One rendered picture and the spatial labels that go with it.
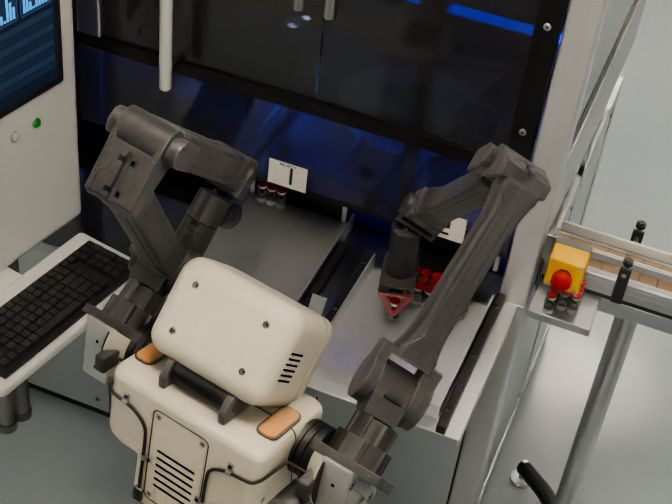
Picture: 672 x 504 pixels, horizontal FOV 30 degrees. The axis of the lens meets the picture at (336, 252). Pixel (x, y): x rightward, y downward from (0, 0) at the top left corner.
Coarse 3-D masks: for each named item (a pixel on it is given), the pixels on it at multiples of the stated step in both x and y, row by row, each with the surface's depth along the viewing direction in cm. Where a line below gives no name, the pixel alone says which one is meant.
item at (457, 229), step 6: (456, 222) 247; (462, 222) 246; (444, 228) 249; (450, 228) 248; (456, 228) 248; (462, 228) 247; (444, 234) 250; (450, 234) 249; (456, 234) 248; (462, 234) 248; (456, 240) 249; (462, 240) 249
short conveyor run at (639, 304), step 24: (576, 240) 264; (600, 240) 261; (624, 240) 259; (600, 264) 258; (624, 264) 249; (648, 264) 260; (600, 288) 257; (624, 288) 253; (648, 288) 253; (624, 312) 258; (648, 312) 256
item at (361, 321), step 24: (360, 288) 253; (360, 312) 247; (384, 312) 248; (408, 312) 248; (480, 312) 250; (336, 336) 241; (360, 336) 242; (384, 336) 242; (456, 336) 244; (336, 360) 236; (360, 360) 237; (456, 360) 239; (432, 408) 226
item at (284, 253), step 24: (264, 216) 267; (288, 216) 268; (312, 216) 269; (216, 240) 260; (240, 240) 260; (264, 240) 261; (288, 240) 262; (312, 240) 263; (336, 240) 258; (240, 264) 255; (264, 264) 255; (288, 264) 256; (312, 264) 257; (288, 288) 250
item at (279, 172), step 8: (272, 160) 255; (272, 168) 256; (280, 168) 256; (288, 168) 255; (296, 168) 254; (272, 176) 258; (280, 176) 257; (288, 176) 256; (296, 176) 255; (304, 176) 254; (280, 184) 258; (288, 184) 257; (296, 184) 256; (304, 184) 256; (304, 192) 257
